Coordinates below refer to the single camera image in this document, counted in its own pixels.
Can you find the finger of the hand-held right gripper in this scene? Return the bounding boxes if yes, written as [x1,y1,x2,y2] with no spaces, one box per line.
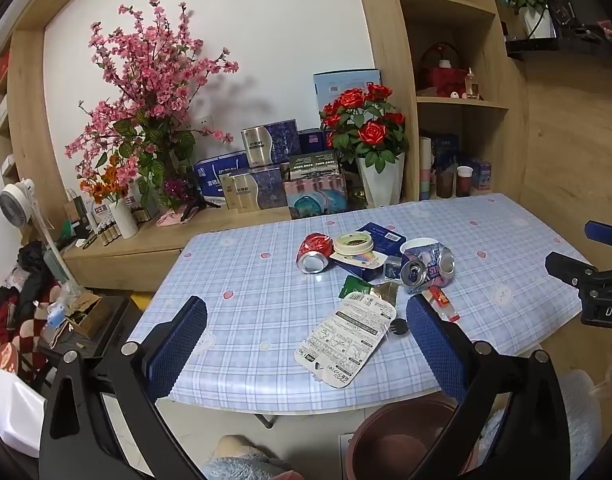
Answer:
[544,251,600,290]
[584,220,612,252]

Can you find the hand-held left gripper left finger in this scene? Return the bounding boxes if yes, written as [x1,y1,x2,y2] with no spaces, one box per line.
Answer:
[38,295,209,480]

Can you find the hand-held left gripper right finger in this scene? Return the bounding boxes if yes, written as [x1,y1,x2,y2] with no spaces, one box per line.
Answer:
[406,294,571,480]

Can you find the red and clear wrapper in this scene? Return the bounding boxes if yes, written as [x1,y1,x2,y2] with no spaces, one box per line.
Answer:
[423,286,460,322]

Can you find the gold foil wrapper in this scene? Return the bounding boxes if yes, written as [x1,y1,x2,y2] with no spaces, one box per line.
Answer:
[368,281,400,307]

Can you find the crushed blue silver can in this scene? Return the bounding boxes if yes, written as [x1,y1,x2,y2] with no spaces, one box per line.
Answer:
[401,242,457,295]

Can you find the white printed blister card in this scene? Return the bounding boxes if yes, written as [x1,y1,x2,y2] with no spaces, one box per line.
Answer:
[294,293,398,389]

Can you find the green packet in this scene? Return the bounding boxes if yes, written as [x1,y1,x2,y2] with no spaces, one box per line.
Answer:
[339,276,373,302]

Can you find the brown trash bin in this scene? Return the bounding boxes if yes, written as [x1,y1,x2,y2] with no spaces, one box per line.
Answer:
[345,391,469,480]

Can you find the white rainbow print package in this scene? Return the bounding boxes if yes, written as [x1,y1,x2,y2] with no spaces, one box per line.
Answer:
[330,251,389,282]

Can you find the dark blue carton box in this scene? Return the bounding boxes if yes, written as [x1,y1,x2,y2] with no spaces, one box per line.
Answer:
[355,221,407,257]

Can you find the green round cup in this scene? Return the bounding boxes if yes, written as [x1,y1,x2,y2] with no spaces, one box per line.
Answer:
[333,232,375,260]

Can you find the crushed red can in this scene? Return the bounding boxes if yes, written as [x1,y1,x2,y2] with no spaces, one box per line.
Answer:
[296,232,335,275]

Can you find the black side table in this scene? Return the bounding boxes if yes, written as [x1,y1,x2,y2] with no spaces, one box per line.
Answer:
[33,295,149,401]

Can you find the open cardboard box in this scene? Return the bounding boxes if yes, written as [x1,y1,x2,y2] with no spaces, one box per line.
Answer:
[65,291,113,339]

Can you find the low wooden cabinet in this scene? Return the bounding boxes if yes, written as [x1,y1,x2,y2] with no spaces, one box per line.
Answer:
[61,202,371,293]

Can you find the white fluffy seat cushion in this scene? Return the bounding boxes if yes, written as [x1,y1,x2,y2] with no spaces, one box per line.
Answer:
[556,369,605,480]

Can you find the small blue and white box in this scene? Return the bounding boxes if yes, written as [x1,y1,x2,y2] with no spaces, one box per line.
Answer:
[472,159,495,192]

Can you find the pink cloth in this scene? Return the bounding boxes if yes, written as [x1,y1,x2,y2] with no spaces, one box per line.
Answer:
[155,209,187,229]

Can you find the row of small bottles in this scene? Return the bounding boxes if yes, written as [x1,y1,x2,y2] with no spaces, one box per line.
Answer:
[92,214,123,247]

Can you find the red paper cup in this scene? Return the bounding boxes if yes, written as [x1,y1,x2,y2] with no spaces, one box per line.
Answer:
[456,165,474,198]

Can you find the grey fluffy clothing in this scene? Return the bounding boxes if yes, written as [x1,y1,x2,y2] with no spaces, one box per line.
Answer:
[203,434,304,480]

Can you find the black mini tripod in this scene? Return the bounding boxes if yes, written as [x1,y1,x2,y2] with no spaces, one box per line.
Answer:
[180,179,223,222]

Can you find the orange flowers in white vase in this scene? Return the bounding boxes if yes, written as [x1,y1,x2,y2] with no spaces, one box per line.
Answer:
[79,155,141,240]

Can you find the purple flowers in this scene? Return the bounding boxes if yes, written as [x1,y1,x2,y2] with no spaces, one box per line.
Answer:
[159,177,187,211]

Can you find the blue box on shelf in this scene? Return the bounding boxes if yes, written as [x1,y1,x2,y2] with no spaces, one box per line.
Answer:
[432,133,460,167]

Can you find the red checked cloth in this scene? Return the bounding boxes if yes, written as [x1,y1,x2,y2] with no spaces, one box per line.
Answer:
[0,285,54,386]

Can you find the stack of pastel paper cups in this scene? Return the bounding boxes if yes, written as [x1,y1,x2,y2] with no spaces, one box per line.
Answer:
[418,136,435,202]

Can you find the wooden shelf unit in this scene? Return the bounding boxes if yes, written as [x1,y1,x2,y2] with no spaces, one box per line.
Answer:
[350,0,531,207]

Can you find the white angular vase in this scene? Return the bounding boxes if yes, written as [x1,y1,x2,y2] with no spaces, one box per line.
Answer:
[355,151,405,208]

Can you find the blue and white carton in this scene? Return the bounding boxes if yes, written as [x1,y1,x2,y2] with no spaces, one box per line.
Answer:
[192,151,250,199]

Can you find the silver and blue gift box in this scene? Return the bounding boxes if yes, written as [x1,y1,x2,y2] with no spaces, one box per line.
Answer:
[220,166,290,211]
[240,119,303,169]

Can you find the small glass perfume bottle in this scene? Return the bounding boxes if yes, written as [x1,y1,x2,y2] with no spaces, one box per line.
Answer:
[464,67,482,101]

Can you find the white desk fan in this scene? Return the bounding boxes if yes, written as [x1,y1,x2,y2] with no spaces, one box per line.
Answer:
[0,178,62,261]

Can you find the dark label box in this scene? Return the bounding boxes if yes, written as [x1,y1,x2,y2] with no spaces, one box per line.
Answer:
[287,149,343,181]

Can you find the red rose bouquet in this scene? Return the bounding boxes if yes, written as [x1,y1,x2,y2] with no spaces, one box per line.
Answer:
[320,84,407,175]

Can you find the red basket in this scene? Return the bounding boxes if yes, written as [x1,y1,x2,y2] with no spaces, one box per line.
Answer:
[417,44,467,97]

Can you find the small dark blue box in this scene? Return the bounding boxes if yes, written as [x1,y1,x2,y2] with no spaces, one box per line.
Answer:
[298,129,327,156]

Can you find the pink blossom arrangement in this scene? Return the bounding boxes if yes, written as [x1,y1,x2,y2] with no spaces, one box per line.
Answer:
[64,0,240,196]

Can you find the light blue flat box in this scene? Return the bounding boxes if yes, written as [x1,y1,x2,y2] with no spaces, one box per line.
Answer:
[313,68,383,111]

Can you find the black wall shelf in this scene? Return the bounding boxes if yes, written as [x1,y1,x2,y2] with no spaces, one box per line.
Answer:
[504,0,612,62]

